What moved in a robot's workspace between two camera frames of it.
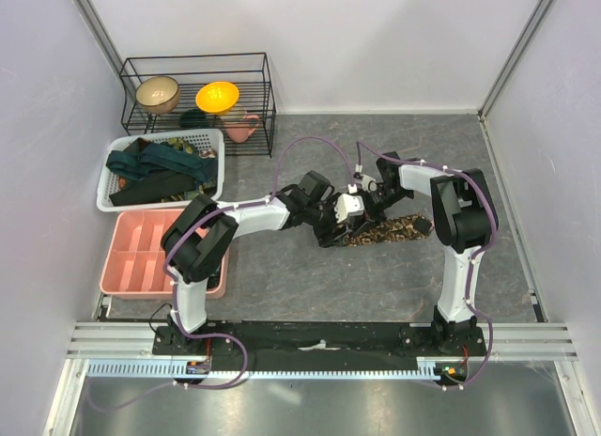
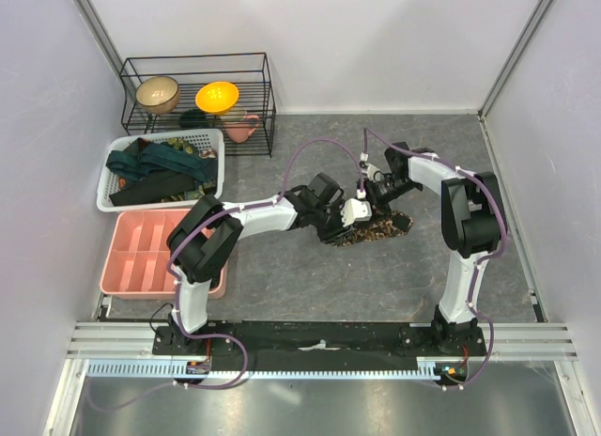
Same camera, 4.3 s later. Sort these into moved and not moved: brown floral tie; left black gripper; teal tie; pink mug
Moved: brown floral tie
Not moved: left black gripper; teal tie; pink mug
